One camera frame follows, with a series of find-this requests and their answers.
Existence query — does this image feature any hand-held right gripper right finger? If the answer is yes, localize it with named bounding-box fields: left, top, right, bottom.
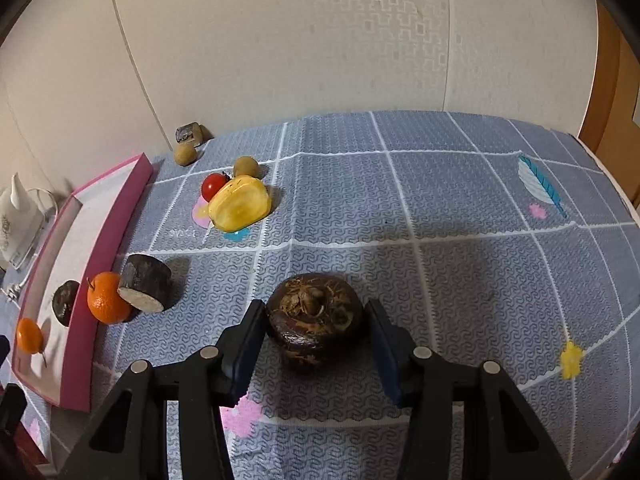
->
left=367, top=299, right=573, bottom=480

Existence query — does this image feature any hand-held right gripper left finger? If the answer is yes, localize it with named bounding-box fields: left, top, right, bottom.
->
left=55, top=299, right=268, bottom=480

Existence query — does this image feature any brown water chestnut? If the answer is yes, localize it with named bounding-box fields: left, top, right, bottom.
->
left=265, top=273, right=365, bottom=375

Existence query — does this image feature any dark cut sugar cane piece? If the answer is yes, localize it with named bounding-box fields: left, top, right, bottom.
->
left=117, top=254, right=173, bottom=314

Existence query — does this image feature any yellow fruit piece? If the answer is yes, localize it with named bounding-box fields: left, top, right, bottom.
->
left=207, top=175, right=273, bottom=233

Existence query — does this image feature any red tomato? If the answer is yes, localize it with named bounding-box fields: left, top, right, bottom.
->
left=201, top=171, right=232, bottom=201

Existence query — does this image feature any pink tray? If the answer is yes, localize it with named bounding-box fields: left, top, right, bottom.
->
left=11, top=152, right=154, bottom=413

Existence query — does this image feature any orange mandarin with stem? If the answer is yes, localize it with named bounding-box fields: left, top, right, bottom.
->
left=16, top=317, right=48, bottom=367

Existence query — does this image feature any dark round fruit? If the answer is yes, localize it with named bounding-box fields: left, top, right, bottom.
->
left=52, top=280, right=81, bottom=327

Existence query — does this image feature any grey checked printed blanket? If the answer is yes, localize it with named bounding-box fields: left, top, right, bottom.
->
left=20, top=110, right=640, bottom=480

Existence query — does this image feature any white floral electric kettle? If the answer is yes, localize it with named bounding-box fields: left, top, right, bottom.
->
left=0, top=172, right=58, bottom=271

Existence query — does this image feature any small cut stem piece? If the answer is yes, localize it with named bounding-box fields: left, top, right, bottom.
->
left=175, top=121, right=204, bottom=147

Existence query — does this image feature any white power cable with plug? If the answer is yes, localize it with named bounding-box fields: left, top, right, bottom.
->
left=2, top=187, right=60, bottom=303

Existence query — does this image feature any wooden door frame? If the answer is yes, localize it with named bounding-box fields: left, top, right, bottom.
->
left=579, top=0, right=640, bottom=211

